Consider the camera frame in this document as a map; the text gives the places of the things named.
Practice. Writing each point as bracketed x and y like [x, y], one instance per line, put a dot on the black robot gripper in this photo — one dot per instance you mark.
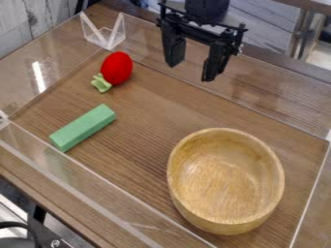
[203, 21]

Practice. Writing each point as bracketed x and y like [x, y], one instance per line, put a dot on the red plush fruit green stem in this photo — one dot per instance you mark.
[114, 72]

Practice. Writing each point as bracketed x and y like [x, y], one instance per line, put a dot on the metal stand in background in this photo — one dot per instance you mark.
[313, 13]

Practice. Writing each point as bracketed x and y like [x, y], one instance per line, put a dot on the green rectangular block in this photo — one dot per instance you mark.
[80, 128]

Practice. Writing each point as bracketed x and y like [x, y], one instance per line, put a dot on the round wooden bowl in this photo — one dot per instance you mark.
[225, 180]

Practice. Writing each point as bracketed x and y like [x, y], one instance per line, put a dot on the clear acrylic corner bracket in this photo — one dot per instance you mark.
[105, 37]

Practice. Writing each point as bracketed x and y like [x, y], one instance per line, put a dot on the clear acrylic front wall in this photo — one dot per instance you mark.
[101, 212]

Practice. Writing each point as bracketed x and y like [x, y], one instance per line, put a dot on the black table leg bracket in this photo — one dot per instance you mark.
[22, 230]

